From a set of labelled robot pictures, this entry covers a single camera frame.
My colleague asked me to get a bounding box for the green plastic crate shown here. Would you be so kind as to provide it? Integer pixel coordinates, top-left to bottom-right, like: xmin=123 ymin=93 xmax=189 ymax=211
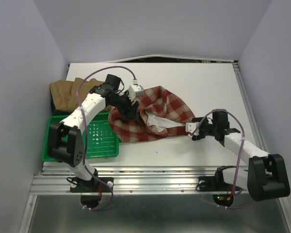
xmin=42 ymin=112 xmax=120 ymax=162

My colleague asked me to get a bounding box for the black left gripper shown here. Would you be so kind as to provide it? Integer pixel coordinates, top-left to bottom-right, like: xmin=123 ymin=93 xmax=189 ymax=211
xmin=109 ymin=89 xmax=139 ymax=121

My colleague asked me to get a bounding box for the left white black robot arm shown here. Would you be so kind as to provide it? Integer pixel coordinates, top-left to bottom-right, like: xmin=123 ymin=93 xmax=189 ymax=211
xmin=47 ymin=74 xmax=144 ymax=192

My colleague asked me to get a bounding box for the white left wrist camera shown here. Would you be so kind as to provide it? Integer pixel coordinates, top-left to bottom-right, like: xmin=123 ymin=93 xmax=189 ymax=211
xmin=128 ymin=84 xmax=144 ymax=101

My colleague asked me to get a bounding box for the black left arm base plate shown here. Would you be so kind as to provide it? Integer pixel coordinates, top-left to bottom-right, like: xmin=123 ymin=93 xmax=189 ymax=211
xmin=66 ymin=177 xmax=111 ymax=193

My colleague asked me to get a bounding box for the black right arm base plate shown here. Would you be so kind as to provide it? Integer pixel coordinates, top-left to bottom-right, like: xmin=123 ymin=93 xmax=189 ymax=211
xmin=195 ymin=176 xmax=234 ymax=193

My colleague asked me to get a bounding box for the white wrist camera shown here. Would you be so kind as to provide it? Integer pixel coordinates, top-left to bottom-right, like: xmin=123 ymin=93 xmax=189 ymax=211
xmin=128 ymin=84 xmax=144 ymax=101
xmin=185 ymin=122 xmax=199 ymax=137

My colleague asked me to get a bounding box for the aluminium rail frame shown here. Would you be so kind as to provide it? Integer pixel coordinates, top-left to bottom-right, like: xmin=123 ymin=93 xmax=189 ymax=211
xmin=20 ymin=62 xmax=291 ymax=233

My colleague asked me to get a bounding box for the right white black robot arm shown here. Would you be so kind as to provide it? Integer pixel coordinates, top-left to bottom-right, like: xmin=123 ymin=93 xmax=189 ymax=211
xmin=185 ymin=109 xmax=291 ymax=206

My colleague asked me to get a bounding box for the tan folded skirt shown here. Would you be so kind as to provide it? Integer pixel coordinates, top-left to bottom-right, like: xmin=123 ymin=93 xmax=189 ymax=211
xmin=49 ymin=78 xmax=103 ymax=113

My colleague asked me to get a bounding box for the dark green folded garment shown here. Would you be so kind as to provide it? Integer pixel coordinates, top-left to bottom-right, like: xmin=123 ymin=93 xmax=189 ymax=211
xmin=50 ymin=94 xmax=69 ymax=116

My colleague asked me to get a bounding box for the red plaid skirt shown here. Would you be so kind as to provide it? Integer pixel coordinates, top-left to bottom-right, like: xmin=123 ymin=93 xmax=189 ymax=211
xmin=108 ymin=86 xmax=195 ymax=143

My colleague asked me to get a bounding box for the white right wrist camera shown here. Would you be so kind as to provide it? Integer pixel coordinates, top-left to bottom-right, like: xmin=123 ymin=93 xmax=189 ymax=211
xmin=185 ymin=122 xmax=199 ymax=137

